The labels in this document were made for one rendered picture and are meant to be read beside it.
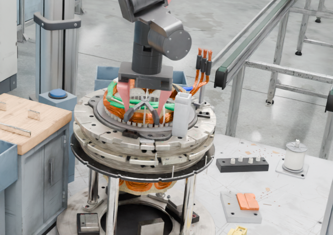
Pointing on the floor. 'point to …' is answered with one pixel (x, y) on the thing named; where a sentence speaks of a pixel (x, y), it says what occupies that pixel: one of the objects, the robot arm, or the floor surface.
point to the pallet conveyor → (243, 52)
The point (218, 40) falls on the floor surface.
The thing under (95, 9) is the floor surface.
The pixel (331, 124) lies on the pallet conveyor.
